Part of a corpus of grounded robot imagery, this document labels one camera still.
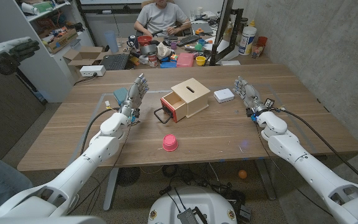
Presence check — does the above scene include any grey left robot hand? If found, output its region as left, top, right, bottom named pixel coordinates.
left=119, top=73, right=150, bottom=118

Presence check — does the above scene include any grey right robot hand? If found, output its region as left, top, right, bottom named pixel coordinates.
left=233, top=77, right=269, bottom=117

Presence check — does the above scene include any small white plastic box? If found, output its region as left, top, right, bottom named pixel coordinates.
left=213, top=88, right=236, bottom=104

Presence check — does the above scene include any red-fronted wooden drawer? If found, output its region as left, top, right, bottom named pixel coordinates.
left=154, top=91, right=188, bottom=124

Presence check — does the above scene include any clear glass cup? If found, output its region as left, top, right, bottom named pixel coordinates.
left=250, top=42, right=265, bottom=59

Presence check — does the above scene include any light wooden slotted box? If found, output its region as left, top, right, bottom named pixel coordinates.
left=170, top=77, right=211, bottom=119

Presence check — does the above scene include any translucent blue tall cup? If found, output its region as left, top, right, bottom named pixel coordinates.
left=104, top=30, right=120, bottom=54

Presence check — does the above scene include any open cardboard box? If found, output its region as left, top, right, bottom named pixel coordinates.
left=62, top=46, right=110, bottom=67

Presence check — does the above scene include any pink plastic box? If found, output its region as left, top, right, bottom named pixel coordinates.
left=176, top=52, right=195, bottom=68

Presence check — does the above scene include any pink upturned cup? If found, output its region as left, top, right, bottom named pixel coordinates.
left=162, top=134, right=179, bottom=152

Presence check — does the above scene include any cardboard box of parts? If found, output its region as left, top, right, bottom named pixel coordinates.
left=44, top=28, right=79, bottom=54

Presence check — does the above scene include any teal sponge pad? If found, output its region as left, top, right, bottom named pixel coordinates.
left=113, top=87, right=129, bottom=106

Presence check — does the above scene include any black laptop keyboard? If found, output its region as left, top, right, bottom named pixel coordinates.
left=99, top=53, right=132, bottom=71

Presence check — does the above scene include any silver metal pot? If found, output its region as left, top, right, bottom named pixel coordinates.
left=140, top=44, right=158, bottom=56

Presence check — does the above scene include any white power strip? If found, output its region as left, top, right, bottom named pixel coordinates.
left=79, top=65, right=107, bottom=78

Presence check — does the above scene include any beige crumpled cloth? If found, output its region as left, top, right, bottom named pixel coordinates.
left=156, top=42, right=173, bottom=60

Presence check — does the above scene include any white wipes canister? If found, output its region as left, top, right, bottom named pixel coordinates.
left=238, top=26, right=257, bottom=56

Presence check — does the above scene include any red bowl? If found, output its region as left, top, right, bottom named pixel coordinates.
left=137, top=35, right=153, bottom=47

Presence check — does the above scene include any black monitor on stand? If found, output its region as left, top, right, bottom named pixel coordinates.
left=209, top=0, right=244, bottom=67

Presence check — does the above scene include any black desktop keyboard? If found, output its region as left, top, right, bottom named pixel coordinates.
left=176, top=34, right=202, bottom=48

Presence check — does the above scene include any seated person grey t-shirt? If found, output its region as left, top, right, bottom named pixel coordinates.
left=133, top=0, right=191, bottom=37

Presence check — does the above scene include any black round fan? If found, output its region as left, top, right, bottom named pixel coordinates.
left=116, top=167, right=141, bottom=187

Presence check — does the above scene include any white shelf unit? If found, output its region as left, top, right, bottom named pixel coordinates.
left=0, top=0, right=95, bottom=103

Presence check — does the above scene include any white robot torso base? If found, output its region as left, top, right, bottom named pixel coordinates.
left=147, top=186, right=238, bottom=224

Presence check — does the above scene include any black white teleoperation glove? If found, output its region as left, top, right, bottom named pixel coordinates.
left=0, top=27, right=40, bottom=76

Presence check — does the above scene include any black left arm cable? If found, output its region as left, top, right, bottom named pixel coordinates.
left=79, top=107, right=121, bottom=156

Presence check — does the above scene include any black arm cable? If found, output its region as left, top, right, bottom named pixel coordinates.
left=79, top=107, right=121, bottom=156
left=270, top=107, right=358, bottom=190

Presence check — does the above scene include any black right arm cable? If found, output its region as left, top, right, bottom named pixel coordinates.
left=270, top=107, right=358, bottom=190

